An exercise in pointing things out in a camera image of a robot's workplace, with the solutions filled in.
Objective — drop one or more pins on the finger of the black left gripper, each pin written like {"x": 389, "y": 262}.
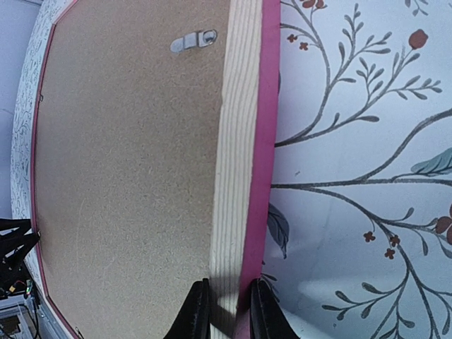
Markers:
{"x": 15, "y": 246}

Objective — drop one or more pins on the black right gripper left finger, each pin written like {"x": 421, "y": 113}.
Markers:
{"x": 193, "y": 319}

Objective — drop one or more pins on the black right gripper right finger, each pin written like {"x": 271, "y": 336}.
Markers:
{"x": 267, "y": 321}

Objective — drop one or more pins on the pink wooden picture frame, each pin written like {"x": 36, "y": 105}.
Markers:
{"x": 242, "y": 171}

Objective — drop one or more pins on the brown cardboard backing board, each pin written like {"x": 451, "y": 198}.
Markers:
{"x": 125, "y": 162}

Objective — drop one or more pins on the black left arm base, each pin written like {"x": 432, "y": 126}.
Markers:
{"x": 16, "y": 283}

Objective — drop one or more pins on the metal frame retaining clip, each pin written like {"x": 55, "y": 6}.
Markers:
{"x": 198, "y": 39}

